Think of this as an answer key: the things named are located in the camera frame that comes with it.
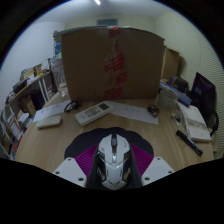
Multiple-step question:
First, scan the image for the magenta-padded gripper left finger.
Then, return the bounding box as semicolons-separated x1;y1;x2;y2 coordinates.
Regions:
52;143;99;188

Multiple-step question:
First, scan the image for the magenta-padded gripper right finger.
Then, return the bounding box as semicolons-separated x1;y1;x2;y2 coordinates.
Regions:
129;143;175;188

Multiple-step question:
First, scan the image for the white grey computer mouse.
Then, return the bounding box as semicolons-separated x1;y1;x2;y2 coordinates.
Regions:
95;133;132;191

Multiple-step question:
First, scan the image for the dark irregular mouse pad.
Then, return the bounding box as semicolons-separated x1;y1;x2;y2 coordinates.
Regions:
63;126;155;161

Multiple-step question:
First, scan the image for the black marker pen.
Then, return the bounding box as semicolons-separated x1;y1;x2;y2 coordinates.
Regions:
175;129;204;157

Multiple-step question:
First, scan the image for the small dark clip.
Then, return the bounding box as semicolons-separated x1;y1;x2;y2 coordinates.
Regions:
147;104;161;118

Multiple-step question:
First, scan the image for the white paper sheet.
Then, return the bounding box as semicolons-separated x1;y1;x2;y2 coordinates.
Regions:
32;99;73;123
106;100;160;126

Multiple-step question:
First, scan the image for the white open book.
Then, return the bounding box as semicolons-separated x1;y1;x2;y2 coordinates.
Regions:
178;101;213;143

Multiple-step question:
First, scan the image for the clear round plastic container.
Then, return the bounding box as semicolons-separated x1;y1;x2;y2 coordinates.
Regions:
156;87;180;110

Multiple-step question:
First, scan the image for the blue book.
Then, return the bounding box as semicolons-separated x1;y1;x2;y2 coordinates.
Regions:
159;81;193;108

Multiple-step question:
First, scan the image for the cluttered shelf unit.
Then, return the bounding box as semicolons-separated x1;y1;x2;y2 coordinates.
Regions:
0;58;56;161

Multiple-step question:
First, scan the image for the black office chair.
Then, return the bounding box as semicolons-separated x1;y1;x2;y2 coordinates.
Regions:
189;71;220;138

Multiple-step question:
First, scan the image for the clear plastic jug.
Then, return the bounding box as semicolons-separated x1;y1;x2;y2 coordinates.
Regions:
49;59;69;98

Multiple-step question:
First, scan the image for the tall open cardboard box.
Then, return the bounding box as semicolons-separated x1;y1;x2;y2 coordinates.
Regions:
161;45;181;83

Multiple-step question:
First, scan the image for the large brown cardboard box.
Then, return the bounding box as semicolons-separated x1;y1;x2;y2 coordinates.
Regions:
60;26;166;103

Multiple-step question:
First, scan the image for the blue white carton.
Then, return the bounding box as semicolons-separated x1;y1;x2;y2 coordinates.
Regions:
53;41;64;60

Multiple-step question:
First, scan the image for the frosted glass door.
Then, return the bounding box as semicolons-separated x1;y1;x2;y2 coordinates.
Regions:
96;18;119;28

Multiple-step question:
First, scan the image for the black coiled cable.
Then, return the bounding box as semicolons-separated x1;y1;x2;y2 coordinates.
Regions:
63;100;81;113

